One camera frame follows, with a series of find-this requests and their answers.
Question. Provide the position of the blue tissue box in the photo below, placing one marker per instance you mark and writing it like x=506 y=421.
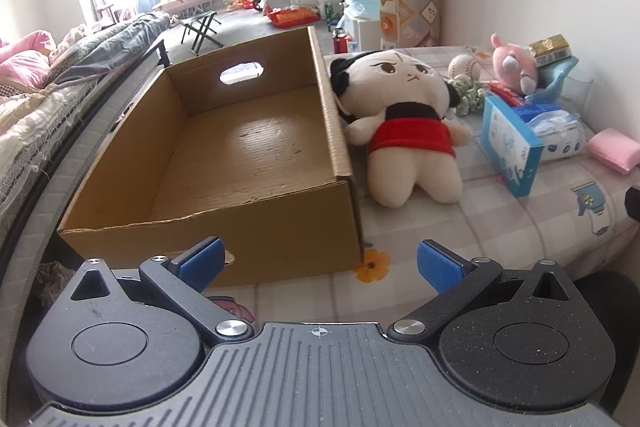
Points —
x=505 y=147

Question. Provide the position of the grey quilt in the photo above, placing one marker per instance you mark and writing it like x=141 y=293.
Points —
x=110 y=42

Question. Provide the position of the wet wipes pack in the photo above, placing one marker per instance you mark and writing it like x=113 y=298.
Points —
x=560 y=132

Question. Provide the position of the black folding stool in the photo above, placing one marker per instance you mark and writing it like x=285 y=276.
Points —
x=197 y=27

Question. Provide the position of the red package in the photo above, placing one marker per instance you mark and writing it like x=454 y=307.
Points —
x=292 y=17

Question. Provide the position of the red bottle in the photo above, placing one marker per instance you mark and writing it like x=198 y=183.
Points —
x=341 y=43

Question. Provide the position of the cream plush doll red skirt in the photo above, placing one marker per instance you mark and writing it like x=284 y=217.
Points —
x=415 y=167

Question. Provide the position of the light blue towel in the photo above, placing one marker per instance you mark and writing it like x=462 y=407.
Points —
x=555 y=79

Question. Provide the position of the white baseball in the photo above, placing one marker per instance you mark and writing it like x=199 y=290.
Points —
x=464 y=68

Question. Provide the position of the white water dispenser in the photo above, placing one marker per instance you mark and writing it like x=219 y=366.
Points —
x=365 y=34

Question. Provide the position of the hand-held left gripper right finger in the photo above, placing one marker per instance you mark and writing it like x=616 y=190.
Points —
x=440 y=268

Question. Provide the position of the pink sponge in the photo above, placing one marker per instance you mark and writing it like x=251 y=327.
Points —
x=615 y=149

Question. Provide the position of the clear glass cup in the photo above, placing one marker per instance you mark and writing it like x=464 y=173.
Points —
x=580 y=99

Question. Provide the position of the red toothpaste tube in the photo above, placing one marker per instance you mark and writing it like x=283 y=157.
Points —
x=505 y=94

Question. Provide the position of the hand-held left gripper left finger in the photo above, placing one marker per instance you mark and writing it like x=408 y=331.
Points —
x=202 y=263

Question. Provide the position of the pink quilt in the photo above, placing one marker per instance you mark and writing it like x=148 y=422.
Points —
x=25 y=57

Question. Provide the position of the green scrunchie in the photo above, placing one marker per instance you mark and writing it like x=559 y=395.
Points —
x=470 y=97

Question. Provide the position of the checked printed bed sheet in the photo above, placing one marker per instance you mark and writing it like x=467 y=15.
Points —
x=450 y=227

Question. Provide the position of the gold paper box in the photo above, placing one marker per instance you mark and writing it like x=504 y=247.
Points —
x=550 y=47

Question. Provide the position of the pink plush toy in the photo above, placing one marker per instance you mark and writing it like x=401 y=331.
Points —
x=510 y=62

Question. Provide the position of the brown cardboard box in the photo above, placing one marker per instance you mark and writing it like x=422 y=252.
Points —
x=250 y=147

